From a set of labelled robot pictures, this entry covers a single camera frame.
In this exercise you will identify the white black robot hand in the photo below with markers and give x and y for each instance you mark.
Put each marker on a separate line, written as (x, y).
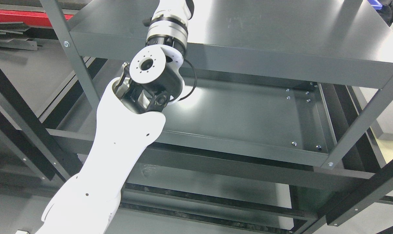
(182, 9)

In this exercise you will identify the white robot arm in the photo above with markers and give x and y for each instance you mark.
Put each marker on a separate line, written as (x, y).
(129, 118)

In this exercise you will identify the grey metal shelf unit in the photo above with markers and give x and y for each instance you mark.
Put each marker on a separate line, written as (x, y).
(274, 136)

